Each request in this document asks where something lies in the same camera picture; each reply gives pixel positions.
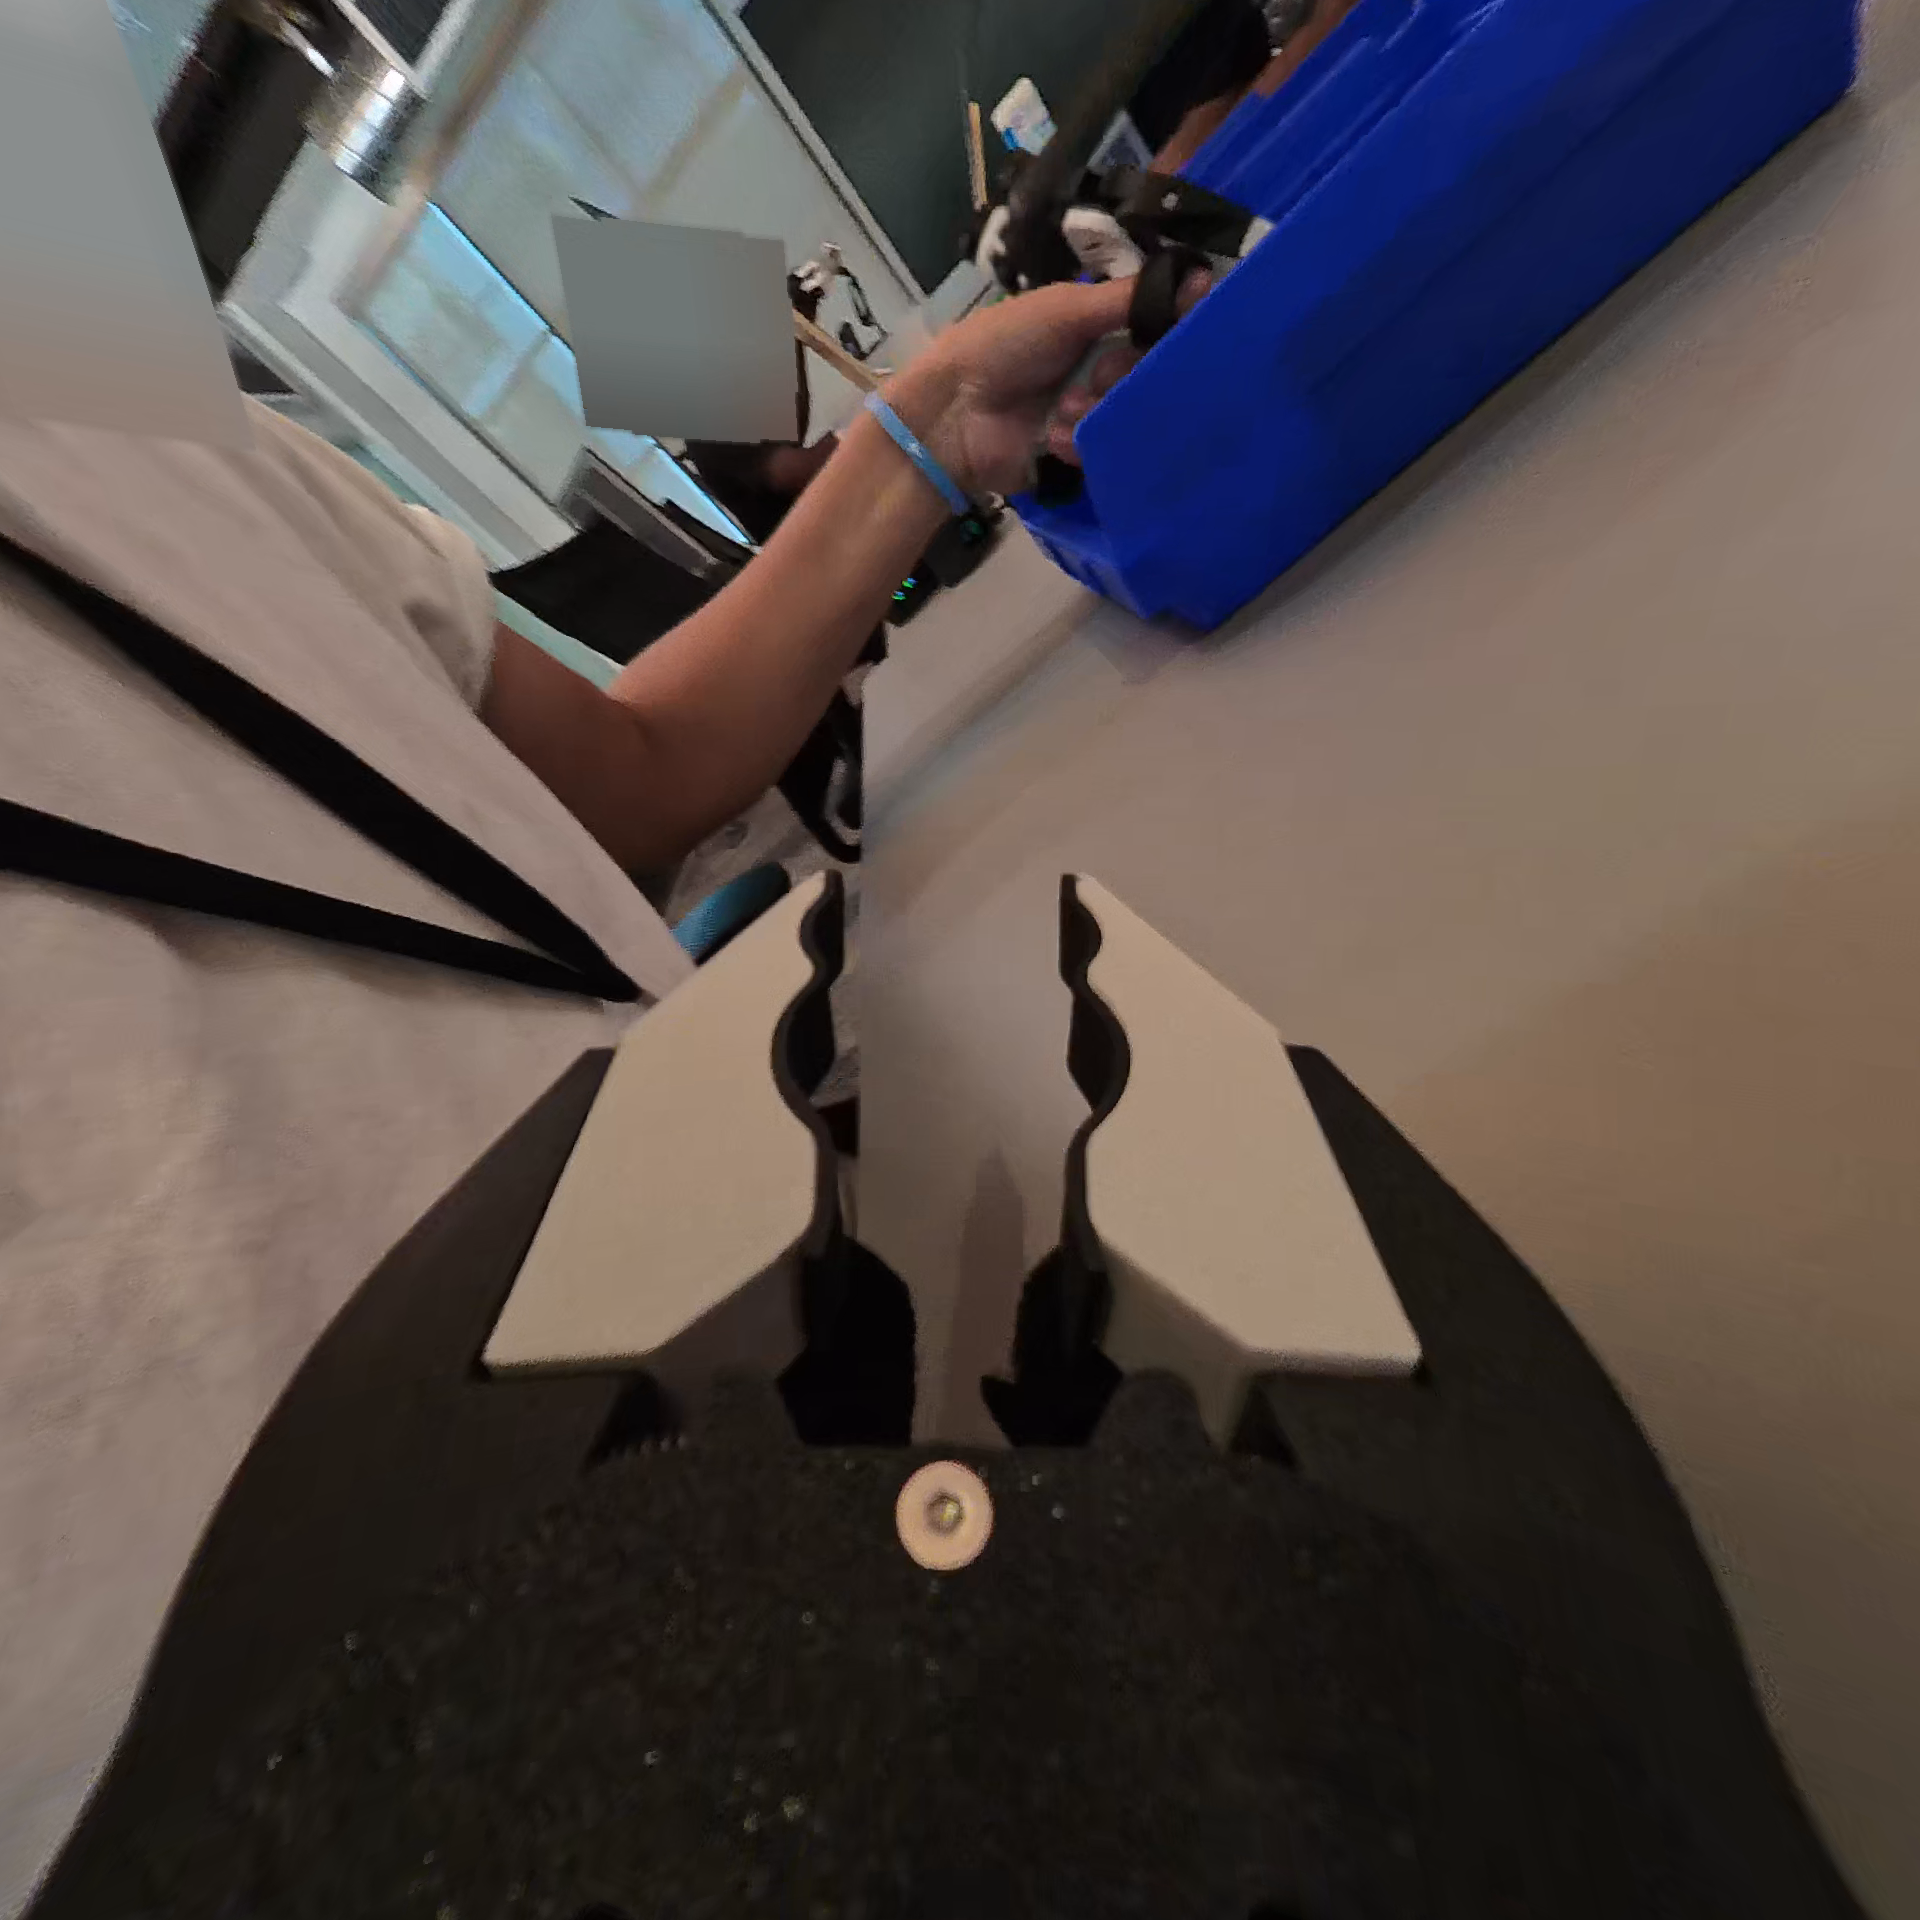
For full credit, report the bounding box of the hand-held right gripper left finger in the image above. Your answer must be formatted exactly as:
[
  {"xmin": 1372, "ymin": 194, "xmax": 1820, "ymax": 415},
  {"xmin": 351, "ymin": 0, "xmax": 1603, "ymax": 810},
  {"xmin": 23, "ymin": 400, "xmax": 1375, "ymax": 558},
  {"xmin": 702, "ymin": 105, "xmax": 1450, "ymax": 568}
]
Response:
[{"xmin": 481, "ymin": 871, "xmax": 921, "ymax": 1450}]

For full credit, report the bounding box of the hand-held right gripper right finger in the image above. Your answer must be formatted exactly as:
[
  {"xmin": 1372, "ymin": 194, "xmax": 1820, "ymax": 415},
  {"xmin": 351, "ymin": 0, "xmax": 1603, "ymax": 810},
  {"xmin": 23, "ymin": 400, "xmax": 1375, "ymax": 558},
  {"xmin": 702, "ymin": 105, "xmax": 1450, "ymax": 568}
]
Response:
[{"xmin": 983, "ymin": 873, "xmax": 1424, "ymax": 1450}]

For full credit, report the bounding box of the blue plastic storage bin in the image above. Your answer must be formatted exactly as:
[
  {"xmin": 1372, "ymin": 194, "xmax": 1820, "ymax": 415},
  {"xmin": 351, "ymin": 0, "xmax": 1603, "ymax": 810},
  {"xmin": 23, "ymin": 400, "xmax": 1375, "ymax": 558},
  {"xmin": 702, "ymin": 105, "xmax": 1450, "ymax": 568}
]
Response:
[
  {"xmin": 1014, "ymin": 0, "xmax": 1865, "ymax": 634},
  {"xmin": 1185, "ymin": 0, "xmax": 1518, "ymax": 183}
]

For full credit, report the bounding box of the person's left forearm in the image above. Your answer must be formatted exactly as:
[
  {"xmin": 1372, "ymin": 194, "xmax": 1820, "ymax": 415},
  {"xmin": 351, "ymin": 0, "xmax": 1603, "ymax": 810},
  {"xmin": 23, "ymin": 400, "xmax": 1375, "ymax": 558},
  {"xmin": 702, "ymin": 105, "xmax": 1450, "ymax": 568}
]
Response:
[{"xmin": 481, "ymin": 383, "xmax": 970, "ymax": 885}]

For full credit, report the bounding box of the person's left hand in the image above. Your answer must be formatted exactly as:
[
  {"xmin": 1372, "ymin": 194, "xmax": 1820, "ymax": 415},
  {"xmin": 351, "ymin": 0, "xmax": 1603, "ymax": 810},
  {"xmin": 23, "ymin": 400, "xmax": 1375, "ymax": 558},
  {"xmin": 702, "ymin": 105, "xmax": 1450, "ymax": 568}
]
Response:
[{"xmin": 896, "ymin": 271, "xmax": 1220, "ymax": 511}]

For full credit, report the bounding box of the blue office chair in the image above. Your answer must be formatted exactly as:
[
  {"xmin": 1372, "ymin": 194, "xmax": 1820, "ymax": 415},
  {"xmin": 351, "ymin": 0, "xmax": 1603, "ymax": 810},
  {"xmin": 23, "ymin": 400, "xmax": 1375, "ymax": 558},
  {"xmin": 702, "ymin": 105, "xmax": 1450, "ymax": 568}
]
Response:
[{"xmin": 670, "ymin": 862, "xmax": 793, "ymax": 965}]

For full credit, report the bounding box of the blue wristband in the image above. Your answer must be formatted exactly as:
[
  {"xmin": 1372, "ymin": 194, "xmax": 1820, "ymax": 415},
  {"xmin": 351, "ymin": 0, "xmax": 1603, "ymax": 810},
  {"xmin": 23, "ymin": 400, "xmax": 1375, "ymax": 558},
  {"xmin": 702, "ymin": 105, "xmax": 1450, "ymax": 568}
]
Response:
[{"xmin": 862, "ymin": 387, "xmax": 976, "ymax": 520}]

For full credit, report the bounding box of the black device with green light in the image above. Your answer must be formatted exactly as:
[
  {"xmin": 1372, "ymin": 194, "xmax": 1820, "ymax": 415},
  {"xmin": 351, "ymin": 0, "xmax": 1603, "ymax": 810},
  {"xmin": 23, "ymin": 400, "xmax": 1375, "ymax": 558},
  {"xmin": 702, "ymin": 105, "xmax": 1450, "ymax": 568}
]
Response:
[{"xmin": 874, "ymin": 503, "xmax": 1011, "ymax": 634}]

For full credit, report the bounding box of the black lanyard strap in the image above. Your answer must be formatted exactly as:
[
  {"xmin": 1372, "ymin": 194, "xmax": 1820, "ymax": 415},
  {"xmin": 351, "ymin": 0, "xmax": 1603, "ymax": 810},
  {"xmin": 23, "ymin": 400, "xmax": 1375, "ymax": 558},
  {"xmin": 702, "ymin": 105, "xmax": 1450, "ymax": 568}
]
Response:
[{"xmin": 0, "ymin": 533, "xmax": 649, "ymax": 1008}]

